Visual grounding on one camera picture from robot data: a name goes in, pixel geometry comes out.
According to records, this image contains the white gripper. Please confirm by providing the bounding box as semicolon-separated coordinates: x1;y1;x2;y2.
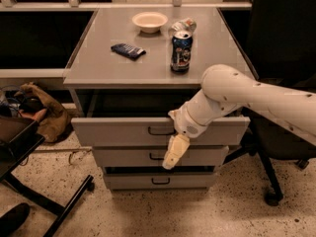
162;102;208;170

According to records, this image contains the grey top drawer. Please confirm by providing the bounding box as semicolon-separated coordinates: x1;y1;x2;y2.
71;117;250;147

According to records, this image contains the grey drawer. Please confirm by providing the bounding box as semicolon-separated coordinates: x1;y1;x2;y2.
103;174;215;191
71;117;250;147
93;146;229;167

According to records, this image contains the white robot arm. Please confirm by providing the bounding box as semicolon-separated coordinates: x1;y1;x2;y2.
162;64;316;170

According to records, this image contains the grey middle drawer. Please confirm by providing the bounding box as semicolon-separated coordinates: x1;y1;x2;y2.
93;146;229;167

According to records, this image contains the grey bottom drawer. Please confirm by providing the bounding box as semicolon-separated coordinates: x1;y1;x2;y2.
103;174;215;191

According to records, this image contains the grey drawer cabinet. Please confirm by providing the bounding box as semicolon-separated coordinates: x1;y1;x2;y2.
64;7;250;191

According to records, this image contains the blue soda can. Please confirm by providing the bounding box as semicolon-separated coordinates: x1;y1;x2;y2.
170;31;193;73

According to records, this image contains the dark blue snack packet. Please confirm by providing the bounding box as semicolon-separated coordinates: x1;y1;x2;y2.
111;43;146;60

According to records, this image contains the grey long workbench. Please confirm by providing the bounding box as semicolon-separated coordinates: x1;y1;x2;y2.
0;4;250;89

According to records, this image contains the crushed plastic bottle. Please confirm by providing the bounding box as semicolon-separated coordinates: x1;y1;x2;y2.
168;18;197;38

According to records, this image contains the white bowl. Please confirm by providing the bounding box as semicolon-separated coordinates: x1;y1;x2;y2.
132;12;168;34

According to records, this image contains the brown bag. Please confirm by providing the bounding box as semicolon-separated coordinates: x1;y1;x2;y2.
14;82;71;143

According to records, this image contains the black rolling stand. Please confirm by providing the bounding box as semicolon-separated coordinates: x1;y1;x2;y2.
0;118;94;237

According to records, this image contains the black office chair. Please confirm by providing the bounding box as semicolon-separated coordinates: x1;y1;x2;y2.
221;0;316;206

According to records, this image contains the black shoe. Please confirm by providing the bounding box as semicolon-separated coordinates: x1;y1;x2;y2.
0;202;31;237

